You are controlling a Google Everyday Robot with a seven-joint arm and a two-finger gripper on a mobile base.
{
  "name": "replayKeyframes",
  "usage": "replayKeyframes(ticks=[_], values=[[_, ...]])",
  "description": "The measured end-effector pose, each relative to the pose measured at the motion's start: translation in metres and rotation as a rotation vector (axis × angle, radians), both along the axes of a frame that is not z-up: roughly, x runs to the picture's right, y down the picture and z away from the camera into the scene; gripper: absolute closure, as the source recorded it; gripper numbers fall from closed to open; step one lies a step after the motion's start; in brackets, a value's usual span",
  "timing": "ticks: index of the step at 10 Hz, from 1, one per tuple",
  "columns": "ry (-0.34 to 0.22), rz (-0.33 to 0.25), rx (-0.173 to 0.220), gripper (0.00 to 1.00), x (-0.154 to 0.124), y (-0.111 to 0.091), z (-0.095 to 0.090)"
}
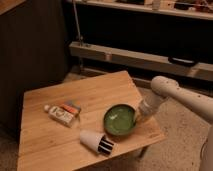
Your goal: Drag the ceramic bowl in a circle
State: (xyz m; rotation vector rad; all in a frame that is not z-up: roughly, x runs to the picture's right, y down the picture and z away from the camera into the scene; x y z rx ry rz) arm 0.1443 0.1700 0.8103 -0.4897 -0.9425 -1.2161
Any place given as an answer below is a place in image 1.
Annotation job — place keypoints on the green ceramic bowl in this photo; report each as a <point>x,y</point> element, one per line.
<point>119,120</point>

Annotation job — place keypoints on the metal stand pole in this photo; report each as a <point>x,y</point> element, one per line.
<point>81,63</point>

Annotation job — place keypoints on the dark wooden cabinet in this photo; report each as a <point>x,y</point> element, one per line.
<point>33,54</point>

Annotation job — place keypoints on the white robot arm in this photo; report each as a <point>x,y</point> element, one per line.
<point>163,88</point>

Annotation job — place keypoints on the upper wooden shelf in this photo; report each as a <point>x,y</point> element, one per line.
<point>144,8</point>

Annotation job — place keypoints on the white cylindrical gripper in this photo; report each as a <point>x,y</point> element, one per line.
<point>148,106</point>

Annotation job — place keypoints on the long grey case with handle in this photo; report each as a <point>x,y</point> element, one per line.
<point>157,63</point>

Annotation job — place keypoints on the wooden table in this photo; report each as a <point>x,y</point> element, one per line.
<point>46,145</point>

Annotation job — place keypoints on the orange and grey sponge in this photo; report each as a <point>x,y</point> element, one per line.
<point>72,108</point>

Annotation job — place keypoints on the white cup with striped base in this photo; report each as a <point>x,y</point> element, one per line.
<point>96,142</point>

